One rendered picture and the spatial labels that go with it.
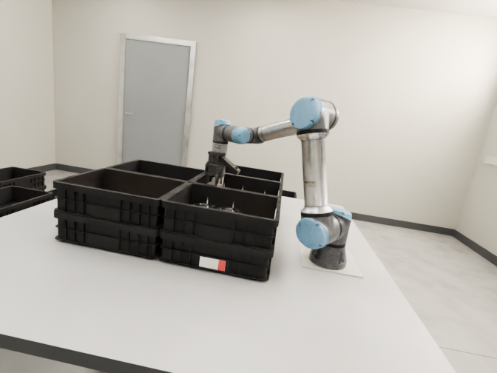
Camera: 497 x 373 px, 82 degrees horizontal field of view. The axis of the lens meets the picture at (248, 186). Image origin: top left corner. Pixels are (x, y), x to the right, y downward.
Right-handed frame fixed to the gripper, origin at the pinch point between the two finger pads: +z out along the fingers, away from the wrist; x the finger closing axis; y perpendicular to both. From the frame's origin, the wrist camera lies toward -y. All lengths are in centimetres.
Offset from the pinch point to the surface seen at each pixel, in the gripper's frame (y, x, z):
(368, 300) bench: -69, 38, 16
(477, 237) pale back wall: -256, -264, 68
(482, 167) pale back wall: -252, -295, -16
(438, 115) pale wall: -188, -301, -73
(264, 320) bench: -38, 62, 16
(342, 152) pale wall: -78, -288, -9
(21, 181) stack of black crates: 158, -27, 29
